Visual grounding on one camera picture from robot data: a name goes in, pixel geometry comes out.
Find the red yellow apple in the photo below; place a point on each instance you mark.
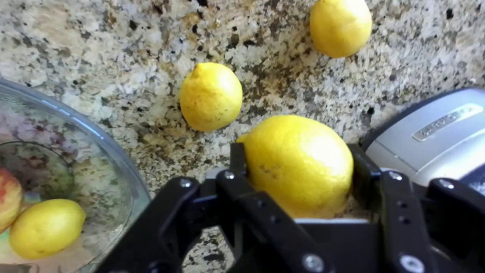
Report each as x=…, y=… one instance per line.
x=10, y=199

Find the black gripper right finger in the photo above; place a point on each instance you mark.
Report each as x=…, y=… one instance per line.
x=424, y=229

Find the yellow lemon top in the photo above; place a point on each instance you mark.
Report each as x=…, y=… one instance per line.
x=210, y=97

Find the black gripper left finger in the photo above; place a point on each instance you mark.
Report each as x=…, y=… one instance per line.
x=254, y=228

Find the clear glass bowl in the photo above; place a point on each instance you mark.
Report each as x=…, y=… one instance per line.
x=57, y=153

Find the yellow lemon with sticker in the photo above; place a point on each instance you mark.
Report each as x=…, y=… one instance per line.
x=339, y=27

